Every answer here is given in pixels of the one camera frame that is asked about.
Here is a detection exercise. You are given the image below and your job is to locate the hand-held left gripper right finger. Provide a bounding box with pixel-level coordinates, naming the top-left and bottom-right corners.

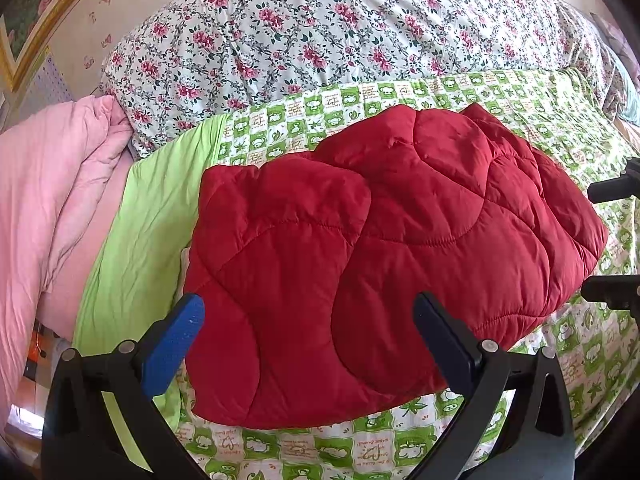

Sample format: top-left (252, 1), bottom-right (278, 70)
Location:
top-left (412, 290), bottom-right (576, 480)

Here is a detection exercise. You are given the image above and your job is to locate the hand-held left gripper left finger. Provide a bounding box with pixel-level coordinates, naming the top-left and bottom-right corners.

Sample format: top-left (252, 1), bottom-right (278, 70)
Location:
top-left (42, 292), bottom-right (208, 480)

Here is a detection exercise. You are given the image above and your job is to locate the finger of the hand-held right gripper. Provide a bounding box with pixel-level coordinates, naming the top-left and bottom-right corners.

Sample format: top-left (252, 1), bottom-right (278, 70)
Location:
top-left (581, 274), bottom-right (640, 321)
top-left (587, 156), bottom-right (640, 204)

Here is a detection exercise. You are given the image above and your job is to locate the red quilted jacket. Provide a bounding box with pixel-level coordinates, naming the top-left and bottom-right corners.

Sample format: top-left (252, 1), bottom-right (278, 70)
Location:
top-left (182, 102), bottom-right (610, 430)

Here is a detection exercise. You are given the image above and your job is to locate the green patterned bed sheet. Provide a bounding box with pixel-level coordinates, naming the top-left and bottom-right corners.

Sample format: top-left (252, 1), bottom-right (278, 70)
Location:
top-left (72, 67), bottom-right (640, 480)

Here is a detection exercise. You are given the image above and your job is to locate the grey patterned cloth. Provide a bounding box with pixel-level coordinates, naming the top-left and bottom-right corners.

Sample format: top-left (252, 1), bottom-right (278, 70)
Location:
top-left (590, 10), bottom-right (640, 126)

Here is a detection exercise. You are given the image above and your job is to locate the orange object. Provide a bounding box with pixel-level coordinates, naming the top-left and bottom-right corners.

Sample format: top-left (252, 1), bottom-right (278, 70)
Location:
top-left (27, 322), bottom-right (68, 376)

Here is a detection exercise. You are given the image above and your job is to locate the pink quilt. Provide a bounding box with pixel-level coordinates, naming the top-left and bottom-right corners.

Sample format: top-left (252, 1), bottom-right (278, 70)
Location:
top-left (0, 95), bottom-right (135, 426)

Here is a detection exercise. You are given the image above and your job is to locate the floral quilt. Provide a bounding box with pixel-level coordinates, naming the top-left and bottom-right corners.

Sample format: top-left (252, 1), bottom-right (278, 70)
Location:
top-left (100, 0), bottom-right (626, 158)

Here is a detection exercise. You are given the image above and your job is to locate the gold framed wall picture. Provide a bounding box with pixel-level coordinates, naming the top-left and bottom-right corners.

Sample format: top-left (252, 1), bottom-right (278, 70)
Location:
top-left (0, 0), bottom-right (121, 93)

